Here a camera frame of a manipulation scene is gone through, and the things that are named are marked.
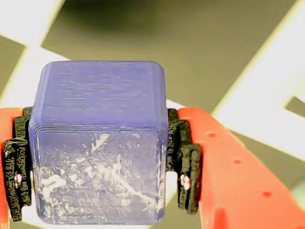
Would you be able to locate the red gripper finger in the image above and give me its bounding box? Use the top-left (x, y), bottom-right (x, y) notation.
top-left (0, 106), bottom-right (33, 229)
top-left (166, 107), bottom-right (305, 229)

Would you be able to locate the blue cube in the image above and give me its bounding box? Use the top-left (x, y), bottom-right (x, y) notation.
top-left (28, 60), bottom-right (170, 225)

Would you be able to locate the checkerboard marker mat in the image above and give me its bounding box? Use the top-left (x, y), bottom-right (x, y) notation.
top-left (0, 0), bottom-right (305, 229)

